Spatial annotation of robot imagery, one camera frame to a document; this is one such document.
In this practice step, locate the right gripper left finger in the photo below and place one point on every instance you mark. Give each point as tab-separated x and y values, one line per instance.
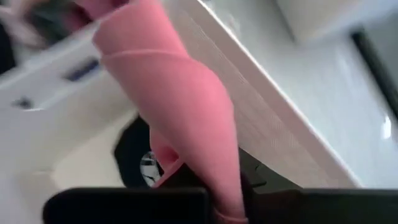
124	205

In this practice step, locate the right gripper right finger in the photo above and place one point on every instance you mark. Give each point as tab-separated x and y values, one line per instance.
311	207

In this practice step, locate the mauve pink garment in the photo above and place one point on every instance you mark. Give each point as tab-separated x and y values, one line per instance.
174	93

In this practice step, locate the black garment white print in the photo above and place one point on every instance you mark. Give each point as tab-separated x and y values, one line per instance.
130	149

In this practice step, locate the black table frame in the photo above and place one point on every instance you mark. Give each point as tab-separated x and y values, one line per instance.
376	71

